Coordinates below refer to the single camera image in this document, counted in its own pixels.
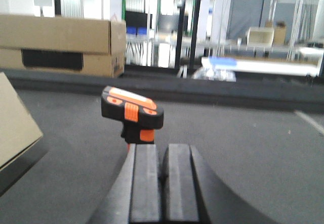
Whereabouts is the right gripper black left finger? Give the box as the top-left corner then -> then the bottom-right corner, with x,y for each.
88,144 -> 162,223

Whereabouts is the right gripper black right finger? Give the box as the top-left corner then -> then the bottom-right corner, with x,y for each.
163,144 -> 275,223

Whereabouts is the orange black barcode scanner gun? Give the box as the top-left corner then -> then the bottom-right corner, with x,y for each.
101,86 -> 164,144

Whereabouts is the small brown cardboard package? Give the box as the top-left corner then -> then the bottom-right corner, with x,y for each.
1,72 -> 43,170

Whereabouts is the large cardboard box with cutout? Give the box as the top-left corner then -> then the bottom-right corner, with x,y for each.
1,14 -> 126,78

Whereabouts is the white blue background table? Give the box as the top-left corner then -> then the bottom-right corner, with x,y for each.
201,57 -> 320,77

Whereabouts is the dark grey table edge rail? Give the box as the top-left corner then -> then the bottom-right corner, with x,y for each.
1,69 -> 323,113

